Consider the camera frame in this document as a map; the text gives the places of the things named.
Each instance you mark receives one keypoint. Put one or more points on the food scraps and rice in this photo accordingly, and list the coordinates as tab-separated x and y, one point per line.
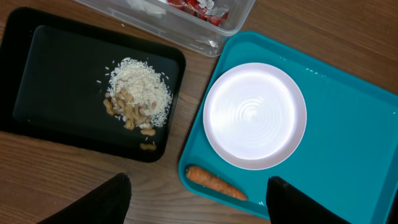
138	96

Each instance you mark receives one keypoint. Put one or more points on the red snack wrapper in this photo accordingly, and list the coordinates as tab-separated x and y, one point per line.
202	9

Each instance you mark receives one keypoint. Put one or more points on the white plate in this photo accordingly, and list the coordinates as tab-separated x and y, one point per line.
254	116

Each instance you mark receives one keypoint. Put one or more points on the teal serving tray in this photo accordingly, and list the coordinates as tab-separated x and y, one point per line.
347	160

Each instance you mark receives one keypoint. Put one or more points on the orange carrot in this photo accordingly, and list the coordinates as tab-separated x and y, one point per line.
202	177

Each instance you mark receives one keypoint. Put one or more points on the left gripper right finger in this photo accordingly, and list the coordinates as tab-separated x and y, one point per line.
287	204

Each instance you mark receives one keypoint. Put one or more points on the black tray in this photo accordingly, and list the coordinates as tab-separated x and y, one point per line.
54	76

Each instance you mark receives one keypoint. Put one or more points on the white tissue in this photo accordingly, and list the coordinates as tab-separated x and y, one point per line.
149	8

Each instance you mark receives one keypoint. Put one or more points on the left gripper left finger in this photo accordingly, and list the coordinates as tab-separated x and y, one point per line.
107	203

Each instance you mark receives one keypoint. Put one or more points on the clear plastic bin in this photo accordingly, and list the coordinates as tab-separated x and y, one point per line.
180	27

